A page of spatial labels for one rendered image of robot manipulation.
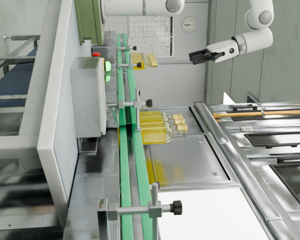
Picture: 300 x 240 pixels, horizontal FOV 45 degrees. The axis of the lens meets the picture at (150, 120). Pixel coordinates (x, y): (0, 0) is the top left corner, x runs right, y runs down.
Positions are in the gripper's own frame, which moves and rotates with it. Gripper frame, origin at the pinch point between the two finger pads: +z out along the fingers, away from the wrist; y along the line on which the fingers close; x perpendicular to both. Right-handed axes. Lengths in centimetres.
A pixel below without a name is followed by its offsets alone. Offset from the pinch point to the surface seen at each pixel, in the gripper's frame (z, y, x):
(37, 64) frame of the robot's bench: 48, -28, 19
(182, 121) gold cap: 10.3, 8.3, -27.1
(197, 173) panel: 11.0, -11.3, -41.2
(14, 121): 96, 57, -21
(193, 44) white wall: -91, 591, -133
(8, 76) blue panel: 84, 44, 5
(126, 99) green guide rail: 29.4, 4.2, -9.4
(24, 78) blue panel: 76, 40, 3
